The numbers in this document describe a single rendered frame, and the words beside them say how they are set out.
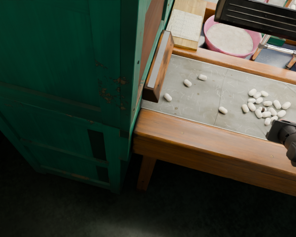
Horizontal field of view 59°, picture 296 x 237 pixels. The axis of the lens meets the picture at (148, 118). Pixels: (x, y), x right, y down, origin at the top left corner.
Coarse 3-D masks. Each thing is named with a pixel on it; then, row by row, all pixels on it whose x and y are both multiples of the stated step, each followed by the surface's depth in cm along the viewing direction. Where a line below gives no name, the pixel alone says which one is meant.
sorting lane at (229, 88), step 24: (168, 72) 106; (192, 72) 108; (216, 72) 109; (240, 72) 110; (192, 96) 102; (216, 96) 103; (240, 96) 104; (288, 96) 106; (192, 120) 96; (216, 120) 97; (240, 120) 98; (264, 120) 99; (288, 120) 100
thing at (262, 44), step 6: (288, 0) 87; (282, 6) 90; (288, 6) 88; (264, 36) 101; (270, 36) 100; (264, 42) 102; (258, 48) 106; (270, 48) 105; (276, 48) 104; (282, 48) 104; (252, 54) 110; (258, 54) 108; (294, 54) 104; (252, 60) 111; (294, 60) 106; (288, 66) 110
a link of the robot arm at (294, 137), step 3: (291, 135) 70; (294, 135) 69; (288, 138) 70; (291, 138) 69; (294, 138) 68; (285, 141) 71; (288, 141) 69; (291, 141) 68; (294, 141) 67; (285, 144) 71; (288, 144) 69; (288, 147) 68
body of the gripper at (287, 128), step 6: (276, 120) 75; (276, 126) 76; (282, 126) 75; (288, 126) 74; (294, 126) 75; (270, 132) 76; (276, 132) 76; (282, 132) 74; (288, 132) 72; (294, 132) 70; (270, 138) 77; (276, 138) 77; (282, 138) 73
